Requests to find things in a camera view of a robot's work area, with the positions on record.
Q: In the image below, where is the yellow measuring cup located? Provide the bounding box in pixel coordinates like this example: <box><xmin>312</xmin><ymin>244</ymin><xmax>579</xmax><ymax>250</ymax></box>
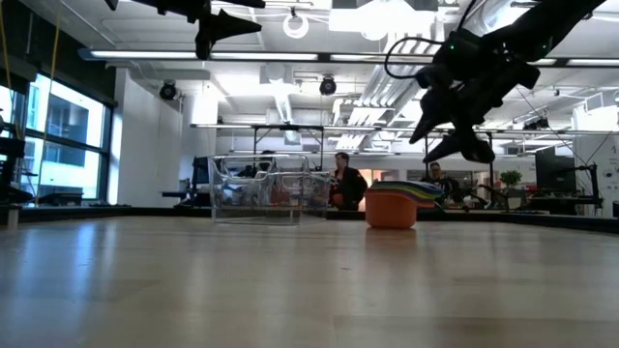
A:
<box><xmin>386</xmin><ymin>192</ymin><xmax>441</xmax><ymax>204</ymax></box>

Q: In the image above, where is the orange-red measuring cup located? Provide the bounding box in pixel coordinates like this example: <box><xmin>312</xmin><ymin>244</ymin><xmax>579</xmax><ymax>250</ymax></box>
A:
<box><xmin>365</xmin><ymin>188</ymin><xmax>420</xmax><ymax>230</ymax></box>

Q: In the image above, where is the black round ceiling fixture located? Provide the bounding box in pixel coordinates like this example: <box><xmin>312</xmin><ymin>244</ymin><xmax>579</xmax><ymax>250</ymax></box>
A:
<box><xmin>318</xmin><ymin>75</ymin><xmax>338</xmax><ymax>97</ymax></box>
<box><xmin>158</xmin><ymin>79</ymin><xmax>178</xmax><ymax>102</ymax></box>

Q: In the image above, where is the long ceiling light strip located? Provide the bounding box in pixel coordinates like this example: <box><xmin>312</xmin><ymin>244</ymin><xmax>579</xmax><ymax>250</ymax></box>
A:
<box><xmin>331</xmin><ymin>51</ymin><xmax>619</xmax><ymax>68</ymax></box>
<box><xmin>79</xmin><ymin>46</ymin><xmax>320</xmax><ymax>62</ymax></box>

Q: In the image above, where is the small potted plant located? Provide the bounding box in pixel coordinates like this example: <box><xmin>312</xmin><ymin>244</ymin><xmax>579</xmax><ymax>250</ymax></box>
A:
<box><xmin>499</xmin><ymin>169</ymin><xmax>524</xmax><ymax>190</ymax></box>

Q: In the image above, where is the large office window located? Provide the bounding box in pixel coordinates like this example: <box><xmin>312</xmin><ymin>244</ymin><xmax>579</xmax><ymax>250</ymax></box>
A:
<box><xmin>0</xmin><ymin>72</ymin><xmax>115</xmax><ymax>207</ymax></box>

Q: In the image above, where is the black aluminium table frame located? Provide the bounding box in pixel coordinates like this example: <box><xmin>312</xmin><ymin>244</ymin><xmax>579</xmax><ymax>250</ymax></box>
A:
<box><xmin>0</xmin><ymin>205</ymin><xmax>619</xmax><ymax>235</ymax></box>

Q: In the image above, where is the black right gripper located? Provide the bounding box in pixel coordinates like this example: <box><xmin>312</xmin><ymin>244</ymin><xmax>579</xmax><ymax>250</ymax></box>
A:
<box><xmin>409</xmin><ymin>28</ymin><xmax>541</xmax><ymax>164</ymax></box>

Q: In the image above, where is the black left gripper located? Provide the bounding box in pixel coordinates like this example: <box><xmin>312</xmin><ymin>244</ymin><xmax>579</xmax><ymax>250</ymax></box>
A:
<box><xmin>130</xmin><ymin>0</ymin><xmax>266</xmax><ymax>62</ymax></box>

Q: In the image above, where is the clear plastic basket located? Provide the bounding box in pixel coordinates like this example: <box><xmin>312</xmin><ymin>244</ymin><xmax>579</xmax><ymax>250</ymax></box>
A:
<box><xmin>207</xmin><ymin>153</ymin><xmax>336</xmax><ymax>227</ymax></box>

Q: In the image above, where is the person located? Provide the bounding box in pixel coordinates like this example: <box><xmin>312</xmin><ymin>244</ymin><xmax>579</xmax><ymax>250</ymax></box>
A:
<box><xmin>328</xmin><ymin>151</ymin><xmax>369</xmax><ymax>212</ymax></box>
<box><xmin>419</xmin><ymin>161</ymin><xmax>465</xmax><ymax>210</ymax></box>

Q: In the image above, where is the black computer monitor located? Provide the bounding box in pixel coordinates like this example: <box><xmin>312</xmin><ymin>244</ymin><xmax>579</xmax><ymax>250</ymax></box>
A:
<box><xmin>534</xmin><ymin>146</ymin><xmax>577</xmax><ymax>194</ymax></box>

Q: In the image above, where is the black background rig frame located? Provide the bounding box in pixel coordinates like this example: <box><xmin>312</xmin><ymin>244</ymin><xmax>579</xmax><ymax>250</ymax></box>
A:
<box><xmin>251</xmin><ymin>124</ymin><xmax>326</xmax><ymax>171</ymax></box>

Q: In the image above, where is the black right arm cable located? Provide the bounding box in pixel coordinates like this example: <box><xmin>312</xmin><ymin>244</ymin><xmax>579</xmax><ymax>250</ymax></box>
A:
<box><xmin>384</xmin><ymin>36</ymin><xmax>444</xmax><ymax>81</ymax></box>

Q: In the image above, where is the white ring light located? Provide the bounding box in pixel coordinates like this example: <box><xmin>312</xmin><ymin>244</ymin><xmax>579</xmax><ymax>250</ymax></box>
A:
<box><xmin>281</xmin><ymin>13</ymin><xmax>310</xmax><ymax>41</ymax></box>

